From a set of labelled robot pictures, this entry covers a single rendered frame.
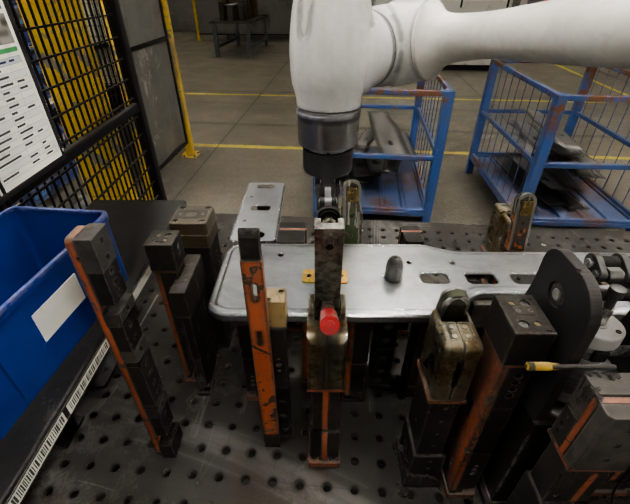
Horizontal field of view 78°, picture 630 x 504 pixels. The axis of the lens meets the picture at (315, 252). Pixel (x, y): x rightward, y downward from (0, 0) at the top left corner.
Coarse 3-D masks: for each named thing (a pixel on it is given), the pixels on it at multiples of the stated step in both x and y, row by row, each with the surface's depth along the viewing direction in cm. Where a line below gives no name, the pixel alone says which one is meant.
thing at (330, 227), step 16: (320, 208) 50; (336, 208) 50; (320, 224) 47; (336, 224) 47; (320, 240) 47; (336, 240) 47; (320, 256) 49; (336, 256) 49; (320, 272) 51; (336, 272) 51; (320, 288) 54; (336, 288) 54; (336, 304) 56
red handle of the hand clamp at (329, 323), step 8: (320, 304) 57; (328, 304) 53; (328, 312) 45; (336, 312) 48; (320, 320) 44; (328, 320) 43; (336, 320) 43; (320, 328) 43; (328, 328) 43; (336, 328) 43
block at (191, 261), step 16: (192, 256) 78; (192, 272) 74; (176, 288) 70; (192, 288) 73; (176, 304) 70; (192, 304) 73; (192, 320) 75; (208, 320) 85; (192, 336) 76; (208, 336) 86; (192, 352) 79; (208, 352) 86; (208, 368) 86; (208, 384) 87
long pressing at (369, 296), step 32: (224, 256) 79; (288, 256) 78; (352, 256) 78; (384, 256) 78; (416, 256) 78; (448, 256) 78; (480, 256) 78; (512, 256) 78; (224, 288) 70; (256, 288) 70; (288, 288) 70; (352, 288) 70; (384, 288) 70; (416, 288) 70; (480, 288) 69; (512, 288) 69; (224, 320) 65; (288, 320) 65; (352, 320) 64; (384, 320) 64; (416, 320) 64
